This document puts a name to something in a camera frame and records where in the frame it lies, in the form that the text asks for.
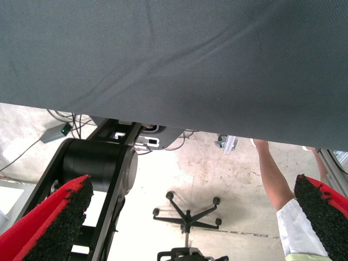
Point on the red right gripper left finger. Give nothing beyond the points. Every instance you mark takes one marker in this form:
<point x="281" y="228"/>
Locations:
<point x="40" y="233"/>

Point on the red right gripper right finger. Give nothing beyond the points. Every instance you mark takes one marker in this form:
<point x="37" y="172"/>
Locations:
<point x="329" y="217"/>

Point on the white coat sleeve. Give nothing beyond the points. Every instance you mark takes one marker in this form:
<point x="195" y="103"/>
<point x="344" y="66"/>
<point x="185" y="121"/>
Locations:
<point x="295" y="231"/>

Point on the pale yellow garment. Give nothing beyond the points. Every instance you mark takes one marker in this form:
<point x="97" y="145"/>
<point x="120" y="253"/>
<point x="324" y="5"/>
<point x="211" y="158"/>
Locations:
<point x="304" y="258"/>

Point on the grey power adapter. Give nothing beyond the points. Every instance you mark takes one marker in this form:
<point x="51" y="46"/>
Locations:
<point x="53" y="134"/>

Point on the black office chair base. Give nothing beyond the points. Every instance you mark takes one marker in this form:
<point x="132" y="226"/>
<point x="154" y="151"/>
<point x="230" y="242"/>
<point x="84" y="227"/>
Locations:
<point x="187" y="217"/>

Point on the dark grey table cloth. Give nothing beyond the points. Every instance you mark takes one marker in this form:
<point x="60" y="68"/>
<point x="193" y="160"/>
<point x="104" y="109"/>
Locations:
<point x="163" y="54"/>

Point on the aluminium frame profile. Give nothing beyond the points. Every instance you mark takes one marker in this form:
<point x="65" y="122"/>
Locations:
<point x="333" y="166"/>

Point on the metal bracket clamp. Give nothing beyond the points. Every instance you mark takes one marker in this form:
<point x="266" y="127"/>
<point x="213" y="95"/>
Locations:
<point x="228" y="144"/>

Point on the grey metal bracket plate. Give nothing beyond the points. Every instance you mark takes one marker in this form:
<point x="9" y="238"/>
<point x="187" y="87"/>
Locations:
<point x="170" y="137"/>

